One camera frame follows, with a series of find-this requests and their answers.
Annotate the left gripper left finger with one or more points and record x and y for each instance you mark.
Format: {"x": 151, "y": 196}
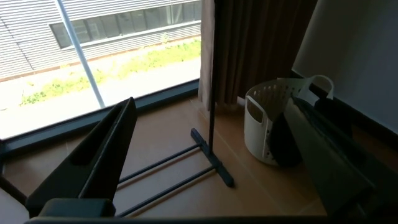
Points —
{"x": 102, "y": 165}

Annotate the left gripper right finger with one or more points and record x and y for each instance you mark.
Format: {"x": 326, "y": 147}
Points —
{"x": 335, "y": 174}

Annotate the heap of clothes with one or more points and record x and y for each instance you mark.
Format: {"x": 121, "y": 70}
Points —
{"x": 283, "y": 143}

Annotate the white laundry basket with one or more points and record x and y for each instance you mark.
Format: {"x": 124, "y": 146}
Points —
{"x": 258, "y": 137}

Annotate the black clothes rack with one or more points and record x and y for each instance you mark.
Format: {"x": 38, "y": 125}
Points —
{"x": 212, "y": 93}

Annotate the brown curtain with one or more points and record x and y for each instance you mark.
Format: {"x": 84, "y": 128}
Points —
{"x": 248, "y": 46}

